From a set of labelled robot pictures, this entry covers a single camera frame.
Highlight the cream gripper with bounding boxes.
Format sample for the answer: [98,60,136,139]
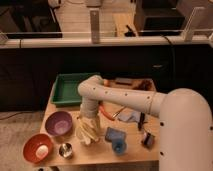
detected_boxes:
[79,116,101,142]

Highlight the peeled yellow banana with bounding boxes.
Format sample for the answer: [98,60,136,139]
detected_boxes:
[75,117,95,146]

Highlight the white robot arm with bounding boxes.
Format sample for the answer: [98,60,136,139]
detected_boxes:
[78,75,213,171]

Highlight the purple bowl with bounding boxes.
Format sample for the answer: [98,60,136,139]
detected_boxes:
[45,111,73,136]

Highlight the orange bowl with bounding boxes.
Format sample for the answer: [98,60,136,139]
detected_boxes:
[23,134,53,164]

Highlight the blue plastic toy mug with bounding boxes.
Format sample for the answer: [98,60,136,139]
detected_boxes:
[105,127,127,155]

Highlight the light blue cloth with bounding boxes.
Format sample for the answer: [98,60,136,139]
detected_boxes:
[118,111,140,123]

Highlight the wooden table board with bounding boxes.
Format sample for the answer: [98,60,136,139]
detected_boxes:
[33,78,162,167]

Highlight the small steel cup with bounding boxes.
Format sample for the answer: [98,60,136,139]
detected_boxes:
[59,143,73,159]

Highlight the green plastic tray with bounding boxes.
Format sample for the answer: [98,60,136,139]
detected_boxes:
[51,72,97,107]

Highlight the orange round fruit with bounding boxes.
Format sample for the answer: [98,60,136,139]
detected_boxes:
[104,79,110,87]

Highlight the dark grey sponge block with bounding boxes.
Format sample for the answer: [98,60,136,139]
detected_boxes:
[115,78,133,85]

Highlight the black marker pen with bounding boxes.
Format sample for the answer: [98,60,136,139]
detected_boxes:
[138,112,145,131]

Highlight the small dark packaged item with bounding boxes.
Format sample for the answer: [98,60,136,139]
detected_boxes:
[141,132,155,149]

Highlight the white egg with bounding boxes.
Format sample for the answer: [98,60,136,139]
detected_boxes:
[36,145,48,158]

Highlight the black handheld device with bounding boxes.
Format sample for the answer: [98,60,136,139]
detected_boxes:
[124,25,136,37]

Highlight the black box on desk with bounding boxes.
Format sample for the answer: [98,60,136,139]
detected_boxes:
[134,0,185,36]

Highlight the white horizontal rail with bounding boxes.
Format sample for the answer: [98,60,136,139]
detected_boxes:
[0,34,213,49]

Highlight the grey upright post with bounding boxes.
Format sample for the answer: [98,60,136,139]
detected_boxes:
[90,9,100,44]

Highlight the white angled bracket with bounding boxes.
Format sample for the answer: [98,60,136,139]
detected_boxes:
[181,7,205,42]

